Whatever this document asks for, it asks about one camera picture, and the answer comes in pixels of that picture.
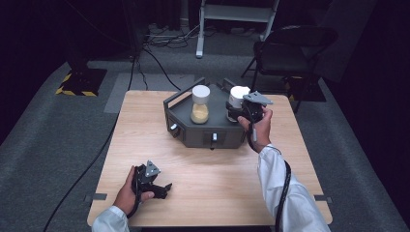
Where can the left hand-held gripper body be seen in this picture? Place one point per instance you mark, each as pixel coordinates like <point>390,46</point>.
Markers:
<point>143,183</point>

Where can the person's right hand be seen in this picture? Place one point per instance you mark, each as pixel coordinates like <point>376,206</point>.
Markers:
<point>262,132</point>

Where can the grey tape strip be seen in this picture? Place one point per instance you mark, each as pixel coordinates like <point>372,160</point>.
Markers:
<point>96,197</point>
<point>324,199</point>

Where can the light grey floor mat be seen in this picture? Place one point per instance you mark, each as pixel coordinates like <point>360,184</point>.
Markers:
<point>154,82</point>

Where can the black folding chair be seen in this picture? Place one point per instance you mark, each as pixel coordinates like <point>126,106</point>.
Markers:
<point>283,54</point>

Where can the striped base behind chair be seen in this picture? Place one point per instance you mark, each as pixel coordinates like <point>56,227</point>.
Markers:
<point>306,92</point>

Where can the white jar with white lid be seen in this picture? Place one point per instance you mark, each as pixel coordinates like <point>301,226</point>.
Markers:
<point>238,95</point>

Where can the white metal stand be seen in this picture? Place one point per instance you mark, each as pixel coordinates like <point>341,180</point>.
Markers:
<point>237,13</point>

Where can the glass jar with yellow contents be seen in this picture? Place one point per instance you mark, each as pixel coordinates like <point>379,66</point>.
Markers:
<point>199,111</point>

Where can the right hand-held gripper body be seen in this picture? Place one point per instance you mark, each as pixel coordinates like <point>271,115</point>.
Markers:
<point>254,111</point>

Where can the black stand with striped base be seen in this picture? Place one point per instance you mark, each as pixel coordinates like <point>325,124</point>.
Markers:
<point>82,80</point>

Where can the dark grey corner storage rack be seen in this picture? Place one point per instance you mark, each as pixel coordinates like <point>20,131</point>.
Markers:
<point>193,133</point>

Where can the person's left hand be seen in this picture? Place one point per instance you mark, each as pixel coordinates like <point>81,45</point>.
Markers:
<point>124,198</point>

